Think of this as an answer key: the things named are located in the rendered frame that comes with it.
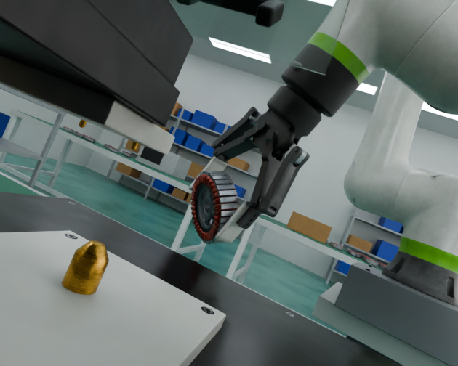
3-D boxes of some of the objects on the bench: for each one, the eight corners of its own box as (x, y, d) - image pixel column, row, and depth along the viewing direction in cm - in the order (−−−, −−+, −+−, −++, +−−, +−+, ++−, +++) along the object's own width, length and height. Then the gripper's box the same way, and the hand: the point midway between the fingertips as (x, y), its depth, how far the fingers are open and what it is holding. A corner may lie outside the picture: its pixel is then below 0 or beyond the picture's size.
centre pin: (77, 276, 21) (95, 235, 21) (102, 290, 20) (121, 248, 20) (54, 281, 19) (73, 236, 19) (81, 297, 18) (101, 251, 18)
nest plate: (64, 242, 29) (70, 229, 29) (220, 329, 25) (227, 314, 25) (-191, 263, 14) (-178, 236, 14) (89, 481, 10) (106, 443, 10)
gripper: (373, 152, 41) (256, 275, 47) (277, 84, 58) (199, 180, 63) (346, 123, 36) (219, 265, 42) (249, 58, 53) (168, 165, 59)
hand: (215, 205), depth 52 cm, fingers closed on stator, 11 cm apart
